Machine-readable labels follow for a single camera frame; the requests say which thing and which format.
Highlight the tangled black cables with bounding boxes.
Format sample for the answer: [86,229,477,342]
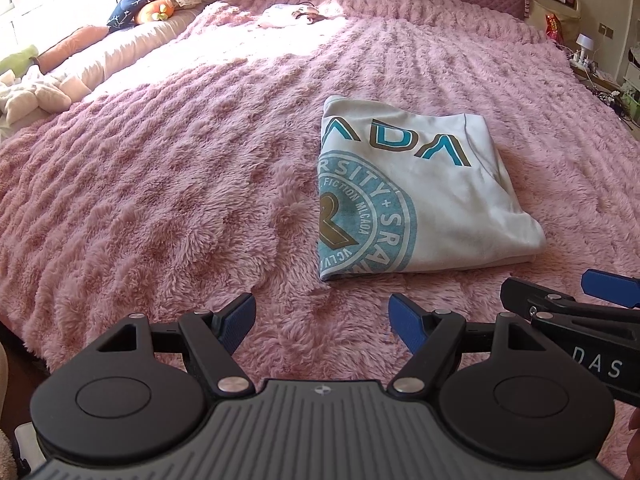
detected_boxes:
[590,85,632,120]

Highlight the white printed sweatshirt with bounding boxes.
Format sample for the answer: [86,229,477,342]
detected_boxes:
[317,95,547,284]

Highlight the green plush toy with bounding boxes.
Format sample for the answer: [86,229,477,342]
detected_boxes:
[0,43,40,77]

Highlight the navy patterned pillow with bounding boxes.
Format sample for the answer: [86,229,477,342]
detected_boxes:
[105,0,164,29]

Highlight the green basket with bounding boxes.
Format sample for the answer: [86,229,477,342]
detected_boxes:
[622,87,640,122]

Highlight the pink fluffy blanket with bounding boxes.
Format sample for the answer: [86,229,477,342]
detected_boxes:
[0,0,640,480]

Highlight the pink bolster pillow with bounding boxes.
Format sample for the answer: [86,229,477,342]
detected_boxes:
[34,24,109,74]

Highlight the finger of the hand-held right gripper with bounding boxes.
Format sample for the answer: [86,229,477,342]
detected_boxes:
[582,269,640,309]
[500,276,640,325]

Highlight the orange plush toy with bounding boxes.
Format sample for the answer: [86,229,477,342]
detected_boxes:
[133,0,176,25]

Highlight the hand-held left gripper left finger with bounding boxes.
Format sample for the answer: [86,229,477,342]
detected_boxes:
[75,292,258,398]

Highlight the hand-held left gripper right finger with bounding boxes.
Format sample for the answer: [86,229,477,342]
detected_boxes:
[387,294,563,398]

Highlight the red snack bag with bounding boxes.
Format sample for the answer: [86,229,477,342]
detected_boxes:
[544,12,564,44]

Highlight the cream bedding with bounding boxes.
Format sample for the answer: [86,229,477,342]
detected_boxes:
[47,6,207,92]

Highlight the white power strip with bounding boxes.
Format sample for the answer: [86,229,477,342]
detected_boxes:
[569,52,599,74]

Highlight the white plush toy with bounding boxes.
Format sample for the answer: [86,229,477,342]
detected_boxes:
[0,66,74,127]

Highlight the person's right hand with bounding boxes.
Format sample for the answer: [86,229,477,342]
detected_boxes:
[627,405,640,480]

